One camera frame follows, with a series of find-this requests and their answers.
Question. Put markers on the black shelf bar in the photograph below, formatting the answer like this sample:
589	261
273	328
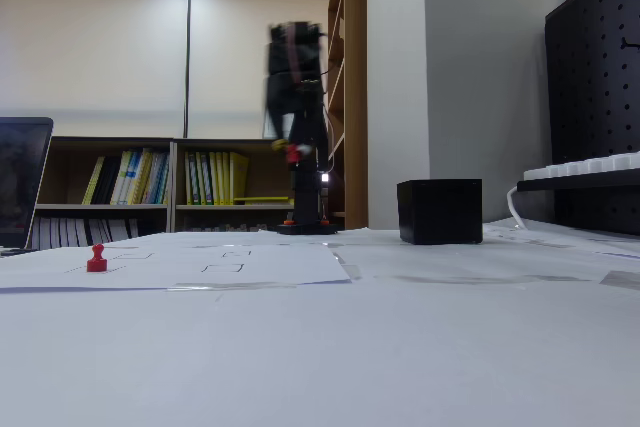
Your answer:
575	184

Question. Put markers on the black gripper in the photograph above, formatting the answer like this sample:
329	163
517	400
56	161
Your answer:
278	114

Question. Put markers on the black pegboard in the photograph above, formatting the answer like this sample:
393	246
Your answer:
590	72

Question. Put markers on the tall wooden bookshelf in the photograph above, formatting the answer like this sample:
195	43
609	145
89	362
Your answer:
355	97

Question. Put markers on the white power strip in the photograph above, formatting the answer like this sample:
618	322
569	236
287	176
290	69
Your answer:
590	166

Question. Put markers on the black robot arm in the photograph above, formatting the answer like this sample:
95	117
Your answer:
310	187

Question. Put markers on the slim yellow binder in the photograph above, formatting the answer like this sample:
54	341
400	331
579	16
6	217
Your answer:
220	182
188	182
227	182

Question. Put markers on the black laptop screen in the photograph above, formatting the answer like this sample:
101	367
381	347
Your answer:
20	172

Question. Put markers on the black square bin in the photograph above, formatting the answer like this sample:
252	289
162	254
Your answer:
440	212

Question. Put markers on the white blue book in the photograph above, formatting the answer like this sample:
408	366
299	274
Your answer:
206	187

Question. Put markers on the slanted yellow book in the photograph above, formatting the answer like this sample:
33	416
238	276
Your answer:
93	182

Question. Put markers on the red ball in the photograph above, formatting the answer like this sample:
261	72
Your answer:
95	264
292	153

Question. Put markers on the wide yellow binder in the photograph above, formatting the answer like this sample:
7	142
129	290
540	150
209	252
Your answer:
240	179

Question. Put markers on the paper sheet with drawn squares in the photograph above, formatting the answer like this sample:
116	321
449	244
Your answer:
150	272

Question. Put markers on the black pegboard hook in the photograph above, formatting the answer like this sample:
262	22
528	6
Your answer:
631	45

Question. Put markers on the low wooden bookshelf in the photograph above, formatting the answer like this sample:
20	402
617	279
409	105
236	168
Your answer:
200	144
70	147

